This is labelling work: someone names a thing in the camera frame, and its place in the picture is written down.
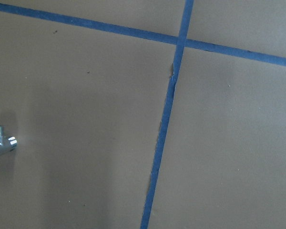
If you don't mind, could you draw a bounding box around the brown paper table cover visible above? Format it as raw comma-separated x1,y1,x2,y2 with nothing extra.
0,0,286,229

